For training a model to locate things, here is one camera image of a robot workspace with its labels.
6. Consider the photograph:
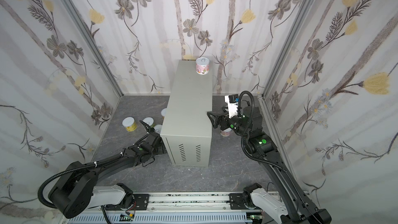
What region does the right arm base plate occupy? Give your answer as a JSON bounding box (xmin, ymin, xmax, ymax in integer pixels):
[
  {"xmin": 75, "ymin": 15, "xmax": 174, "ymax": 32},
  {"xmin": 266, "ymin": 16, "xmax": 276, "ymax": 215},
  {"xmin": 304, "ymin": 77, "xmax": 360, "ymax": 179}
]
[{"xmin": 229, "ymin": 192, "xmax": 253, "ymax": 210}]

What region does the white slotted cable duct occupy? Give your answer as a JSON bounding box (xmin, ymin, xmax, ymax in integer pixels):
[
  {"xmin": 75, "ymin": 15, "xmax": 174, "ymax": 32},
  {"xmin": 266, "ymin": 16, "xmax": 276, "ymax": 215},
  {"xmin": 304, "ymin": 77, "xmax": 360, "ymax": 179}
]
[{"xmin": 68, "ymin": 213, "xmax": 252, "ymax": 224}]

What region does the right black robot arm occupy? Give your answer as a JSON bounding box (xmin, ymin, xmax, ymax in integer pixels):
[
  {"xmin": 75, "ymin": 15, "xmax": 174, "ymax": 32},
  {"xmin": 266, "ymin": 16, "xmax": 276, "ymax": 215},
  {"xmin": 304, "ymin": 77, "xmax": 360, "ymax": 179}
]
[{"xmin": 207, "ymin": 91, "xmax": 332, "ymax": 224}]

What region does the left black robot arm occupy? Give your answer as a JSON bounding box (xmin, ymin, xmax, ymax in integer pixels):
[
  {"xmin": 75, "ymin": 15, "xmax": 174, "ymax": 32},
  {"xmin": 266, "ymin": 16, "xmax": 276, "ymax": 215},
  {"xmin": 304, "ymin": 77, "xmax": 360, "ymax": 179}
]
[{"xmin": 37, "ymin": 122, "xmax": 167, "ymax": 219}]

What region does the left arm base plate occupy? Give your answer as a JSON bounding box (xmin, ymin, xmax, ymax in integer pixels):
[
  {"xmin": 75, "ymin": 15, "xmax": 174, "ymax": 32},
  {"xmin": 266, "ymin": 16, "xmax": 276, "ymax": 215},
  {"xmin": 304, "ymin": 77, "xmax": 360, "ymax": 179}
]
[{"xmin": 105, "ymin": 194, "xmax": 150, "ymax": 211}]

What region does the orange yellow labelled can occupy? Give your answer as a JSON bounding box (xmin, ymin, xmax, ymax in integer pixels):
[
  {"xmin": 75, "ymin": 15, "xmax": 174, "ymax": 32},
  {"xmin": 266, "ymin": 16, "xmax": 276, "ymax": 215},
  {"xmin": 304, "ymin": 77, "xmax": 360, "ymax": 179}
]
[{"xmin": 161, "ymin": 108, "xmax": 167, "ymax": 118}]

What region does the pink labelled can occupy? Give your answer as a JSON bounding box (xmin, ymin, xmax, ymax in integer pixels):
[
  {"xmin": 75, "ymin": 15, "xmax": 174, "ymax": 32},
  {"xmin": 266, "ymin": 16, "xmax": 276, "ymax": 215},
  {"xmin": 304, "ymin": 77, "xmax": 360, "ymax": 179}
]
[{"xmin": 195, "ymin": 57, "xmax": 210, "ymax": 75}]

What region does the grey metal cabinet counter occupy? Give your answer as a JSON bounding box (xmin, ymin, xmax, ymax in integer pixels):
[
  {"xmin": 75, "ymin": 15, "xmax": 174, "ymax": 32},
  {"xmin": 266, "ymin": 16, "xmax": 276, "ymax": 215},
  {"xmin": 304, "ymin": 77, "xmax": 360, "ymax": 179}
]
[{"xmin": 160, "ymin": 60, "xmax": 212, "ymax": 167}]

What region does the green white labelled can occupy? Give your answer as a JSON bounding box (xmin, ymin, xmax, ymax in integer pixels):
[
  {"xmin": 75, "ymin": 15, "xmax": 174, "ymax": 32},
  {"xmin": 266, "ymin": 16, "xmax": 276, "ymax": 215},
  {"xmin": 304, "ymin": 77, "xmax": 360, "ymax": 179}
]
[{"xmin": 153, "ymin": 124, "xmax": 162, "ymax": 134}]

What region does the pink white can right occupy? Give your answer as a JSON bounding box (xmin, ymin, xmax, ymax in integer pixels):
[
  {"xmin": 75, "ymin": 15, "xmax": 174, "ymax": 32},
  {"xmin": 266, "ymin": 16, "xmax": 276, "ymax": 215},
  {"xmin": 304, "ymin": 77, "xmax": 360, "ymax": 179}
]
[{"xmin": 220, "ymin": 128, "xmax": 232, "ymax": 137}]

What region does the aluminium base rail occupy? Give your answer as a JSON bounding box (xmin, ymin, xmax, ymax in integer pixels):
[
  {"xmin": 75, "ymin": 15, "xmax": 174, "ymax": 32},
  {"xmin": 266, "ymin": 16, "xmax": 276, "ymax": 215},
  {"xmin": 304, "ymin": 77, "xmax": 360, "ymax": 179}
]
[{"xmin": 58, "ymin": 191, "xmax": 315, "ymax": 215}]

